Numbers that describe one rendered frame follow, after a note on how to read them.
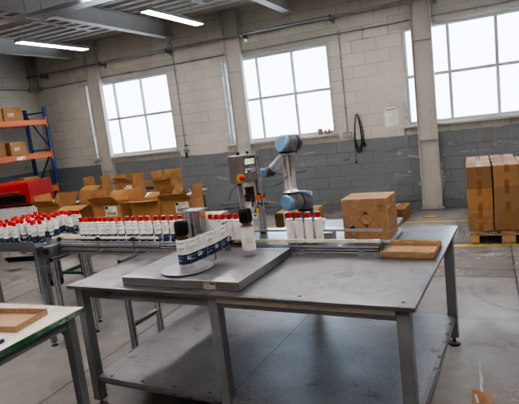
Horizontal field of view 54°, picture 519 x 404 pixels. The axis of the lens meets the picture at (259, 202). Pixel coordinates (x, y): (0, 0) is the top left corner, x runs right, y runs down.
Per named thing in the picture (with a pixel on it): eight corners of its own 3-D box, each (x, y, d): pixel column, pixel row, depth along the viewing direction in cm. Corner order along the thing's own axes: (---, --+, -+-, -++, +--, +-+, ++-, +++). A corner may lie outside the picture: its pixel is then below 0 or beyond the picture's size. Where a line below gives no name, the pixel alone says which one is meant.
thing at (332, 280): (66, 288, 314) (66, 285, 314) (202, 230, 445) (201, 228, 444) (415, 313, 215) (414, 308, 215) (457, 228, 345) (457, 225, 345)
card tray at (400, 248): (380, 257, 293) (380, 251, 292) (391, 245, 315) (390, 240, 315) (434, 259, 279) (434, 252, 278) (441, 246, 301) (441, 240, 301)
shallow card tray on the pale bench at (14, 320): (-37, 331, 262) (-38, 325, 262) (0, 313, 285) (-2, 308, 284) (16, 333, 251) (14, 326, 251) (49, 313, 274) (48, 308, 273)
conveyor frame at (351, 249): (159, 250, 378) (158, 244, 378) (168, 246, 388) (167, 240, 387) (380, 254, 300) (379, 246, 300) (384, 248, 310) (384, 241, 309)
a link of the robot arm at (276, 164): (304, 129, 371) (268, 167, 405) (294, 130, 364) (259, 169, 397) (311, 142, 368) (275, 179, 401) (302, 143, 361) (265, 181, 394)
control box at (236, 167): (230, 183, 350) (227, 156, 348) (252, 179, 358) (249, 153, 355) (236, 184, 341) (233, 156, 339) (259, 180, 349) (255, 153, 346)
